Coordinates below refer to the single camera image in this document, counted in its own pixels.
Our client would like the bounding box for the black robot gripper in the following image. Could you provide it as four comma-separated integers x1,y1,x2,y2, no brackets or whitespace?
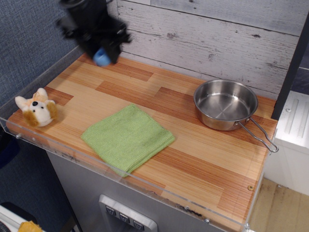
56,0,132,64

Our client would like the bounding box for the blue and grey scoop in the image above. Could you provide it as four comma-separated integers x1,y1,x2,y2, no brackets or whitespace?
93,48,111,67

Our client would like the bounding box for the stainless steel pot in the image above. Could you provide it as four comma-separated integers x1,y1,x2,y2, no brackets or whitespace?
193,80,279,153

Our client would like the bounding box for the plush corgi dog head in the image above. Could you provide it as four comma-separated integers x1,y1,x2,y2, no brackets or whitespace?
14,88,58,127

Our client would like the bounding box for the green folded cloth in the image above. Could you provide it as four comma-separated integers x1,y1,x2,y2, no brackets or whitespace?
81,104,175,177

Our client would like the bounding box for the clear acrylic guard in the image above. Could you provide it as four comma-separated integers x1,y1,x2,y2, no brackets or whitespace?
0,35,278,232

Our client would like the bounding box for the grey cabinet with dispenser panel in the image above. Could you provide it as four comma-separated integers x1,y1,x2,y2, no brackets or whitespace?
47,151,232,232

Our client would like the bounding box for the white ribbed box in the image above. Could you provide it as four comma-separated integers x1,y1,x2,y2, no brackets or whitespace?
264,91,309,195

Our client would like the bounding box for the black vertical post right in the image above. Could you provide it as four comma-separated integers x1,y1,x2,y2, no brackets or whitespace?
264,0,309,120

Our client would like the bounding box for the yellow object with black strap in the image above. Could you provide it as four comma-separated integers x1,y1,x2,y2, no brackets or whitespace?
0,218,44,232

